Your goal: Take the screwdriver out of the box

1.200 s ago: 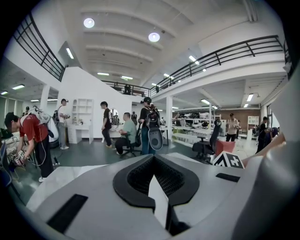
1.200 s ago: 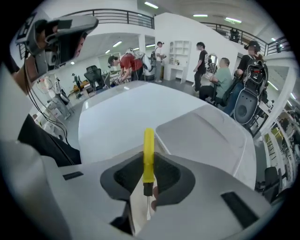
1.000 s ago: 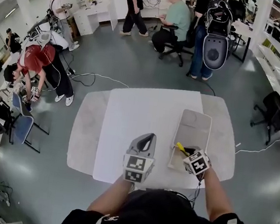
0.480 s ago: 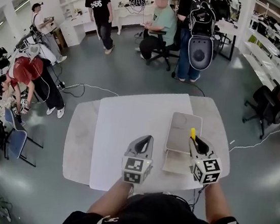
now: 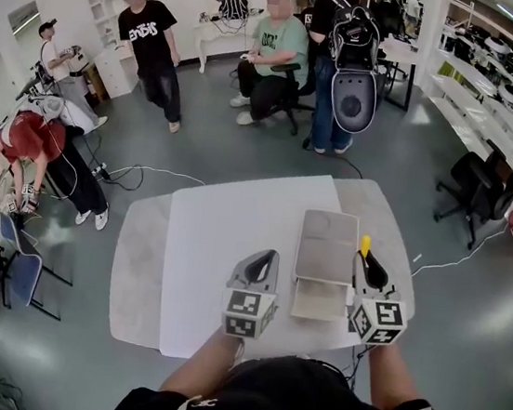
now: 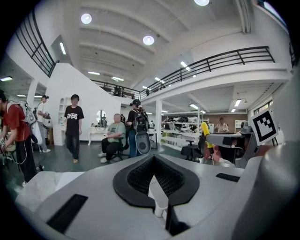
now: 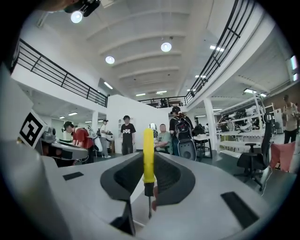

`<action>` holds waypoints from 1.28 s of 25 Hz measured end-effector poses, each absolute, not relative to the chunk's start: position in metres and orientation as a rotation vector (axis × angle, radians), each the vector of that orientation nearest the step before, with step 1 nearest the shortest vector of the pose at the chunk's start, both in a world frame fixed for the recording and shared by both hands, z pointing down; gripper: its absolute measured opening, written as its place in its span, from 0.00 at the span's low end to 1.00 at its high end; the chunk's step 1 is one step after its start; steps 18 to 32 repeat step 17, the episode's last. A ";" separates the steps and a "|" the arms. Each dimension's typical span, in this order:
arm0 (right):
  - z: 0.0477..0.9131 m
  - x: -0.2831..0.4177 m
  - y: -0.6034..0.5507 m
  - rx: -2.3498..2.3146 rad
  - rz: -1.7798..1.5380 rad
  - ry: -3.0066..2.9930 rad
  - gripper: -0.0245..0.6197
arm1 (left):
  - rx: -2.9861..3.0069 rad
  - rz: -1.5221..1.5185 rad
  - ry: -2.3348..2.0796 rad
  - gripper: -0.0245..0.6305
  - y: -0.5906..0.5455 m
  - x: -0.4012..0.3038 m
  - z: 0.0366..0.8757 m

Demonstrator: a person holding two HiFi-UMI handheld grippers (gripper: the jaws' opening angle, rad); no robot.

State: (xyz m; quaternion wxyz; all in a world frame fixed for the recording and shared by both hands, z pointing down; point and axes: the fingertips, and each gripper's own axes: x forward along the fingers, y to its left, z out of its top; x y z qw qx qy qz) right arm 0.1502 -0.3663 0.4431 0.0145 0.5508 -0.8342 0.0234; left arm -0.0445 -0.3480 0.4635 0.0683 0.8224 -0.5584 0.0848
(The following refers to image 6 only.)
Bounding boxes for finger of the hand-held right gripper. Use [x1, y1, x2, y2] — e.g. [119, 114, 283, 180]
[206, 133, 249, 148]

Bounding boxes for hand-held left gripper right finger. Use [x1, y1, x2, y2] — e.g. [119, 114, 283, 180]
[153, 154, 244, 240]

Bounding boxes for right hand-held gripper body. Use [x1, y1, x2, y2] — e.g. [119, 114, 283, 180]
[234, 109, 279, 168]

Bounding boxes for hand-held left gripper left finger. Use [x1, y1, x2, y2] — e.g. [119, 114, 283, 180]
[35, 154, 169, 240]

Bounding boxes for person's right forearm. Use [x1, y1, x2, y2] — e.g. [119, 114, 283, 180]
[256, 143, 276, 157]

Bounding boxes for white shelving rack with items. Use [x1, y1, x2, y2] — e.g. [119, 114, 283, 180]
[161, 112, 215, 150]

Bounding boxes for pink cloth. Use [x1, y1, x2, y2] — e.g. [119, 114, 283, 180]
[202, 144, 224, 163]

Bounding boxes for black office chair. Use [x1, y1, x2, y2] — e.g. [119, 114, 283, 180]
[180, 140, 205, 163]
[109, 136, 130, 162]

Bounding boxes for white vanity desk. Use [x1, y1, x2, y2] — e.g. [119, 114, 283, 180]
[88, 126, 111, 146]

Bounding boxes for white support column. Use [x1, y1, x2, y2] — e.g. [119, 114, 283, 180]
[154, 99, 163, 145]

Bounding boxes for oval mirror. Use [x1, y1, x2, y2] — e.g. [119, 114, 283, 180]
[95, 109, 107, 123]

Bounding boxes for black balcony railing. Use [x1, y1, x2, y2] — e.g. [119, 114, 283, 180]
[14, 9, 60, 78]
[90, 46, 276, 101]

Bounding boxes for white shelf unit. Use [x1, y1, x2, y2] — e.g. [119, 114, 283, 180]
[53, 97, 72, 146]

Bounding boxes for white backpack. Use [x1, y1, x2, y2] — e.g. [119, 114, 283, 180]
[6, 101, 38, 126]

